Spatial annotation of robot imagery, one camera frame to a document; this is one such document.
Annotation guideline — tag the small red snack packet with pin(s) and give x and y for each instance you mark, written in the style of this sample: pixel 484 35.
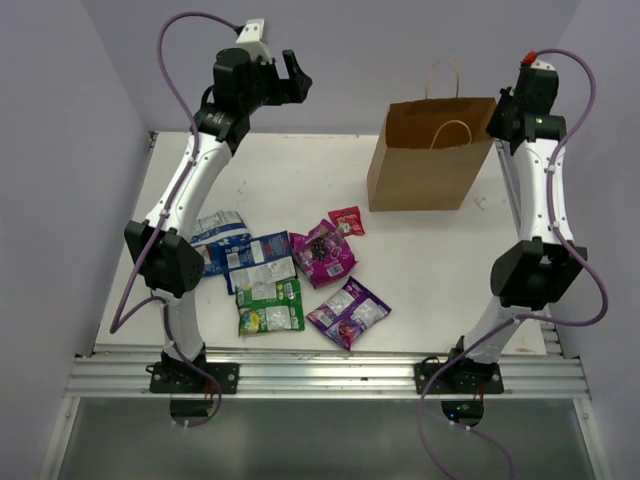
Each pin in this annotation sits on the small red snack packet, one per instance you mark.
pixel 348 221

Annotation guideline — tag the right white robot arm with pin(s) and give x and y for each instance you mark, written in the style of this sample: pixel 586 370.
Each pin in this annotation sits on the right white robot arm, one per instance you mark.
pixel 486 341

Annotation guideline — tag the aluminium front rail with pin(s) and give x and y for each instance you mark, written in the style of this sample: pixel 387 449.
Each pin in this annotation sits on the aluminium front rail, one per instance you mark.
pixel 114 373

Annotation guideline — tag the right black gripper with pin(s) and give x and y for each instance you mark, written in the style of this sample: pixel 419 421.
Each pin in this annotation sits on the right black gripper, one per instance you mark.
pixel 506 97

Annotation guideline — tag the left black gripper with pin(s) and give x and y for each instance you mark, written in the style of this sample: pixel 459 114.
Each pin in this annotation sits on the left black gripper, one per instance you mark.
pixel 286 90

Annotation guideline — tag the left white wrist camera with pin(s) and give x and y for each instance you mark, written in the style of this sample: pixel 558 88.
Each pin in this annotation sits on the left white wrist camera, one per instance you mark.
pixel 253 32

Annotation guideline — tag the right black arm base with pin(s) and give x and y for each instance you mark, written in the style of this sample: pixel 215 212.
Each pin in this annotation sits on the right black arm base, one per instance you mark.
pixel 470 379

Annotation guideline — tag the magenta snack bag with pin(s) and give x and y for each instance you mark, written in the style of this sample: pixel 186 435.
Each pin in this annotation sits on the magenta snack bag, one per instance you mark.
pixel 322 255

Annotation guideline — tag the blue white snack bag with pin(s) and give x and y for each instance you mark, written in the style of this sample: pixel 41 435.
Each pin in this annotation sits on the blue white snack bag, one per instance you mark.
pixel 213 234

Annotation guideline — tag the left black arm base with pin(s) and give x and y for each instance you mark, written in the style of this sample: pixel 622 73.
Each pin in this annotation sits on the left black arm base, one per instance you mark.
pixel 211 380

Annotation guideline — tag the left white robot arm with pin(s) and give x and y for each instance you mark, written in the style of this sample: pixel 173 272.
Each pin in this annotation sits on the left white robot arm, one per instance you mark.
pixel 160 244

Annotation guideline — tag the brown paper bag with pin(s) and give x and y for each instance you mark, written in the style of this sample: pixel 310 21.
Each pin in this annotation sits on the brown paper bag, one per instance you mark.
pixel 430 151

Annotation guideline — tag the purple snack bag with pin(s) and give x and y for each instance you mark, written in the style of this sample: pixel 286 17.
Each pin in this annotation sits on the purple snack bag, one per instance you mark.
pixel 348 313

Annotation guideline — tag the dark blue snack bag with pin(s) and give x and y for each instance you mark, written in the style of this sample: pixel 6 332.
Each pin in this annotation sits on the dark blue snack bag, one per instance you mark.
pixel 266 259

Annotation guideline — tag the green snack bag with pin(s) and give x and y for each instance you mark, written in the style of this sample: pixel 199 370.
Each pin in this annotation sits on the green snack bag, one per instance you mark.
pixel 270 307

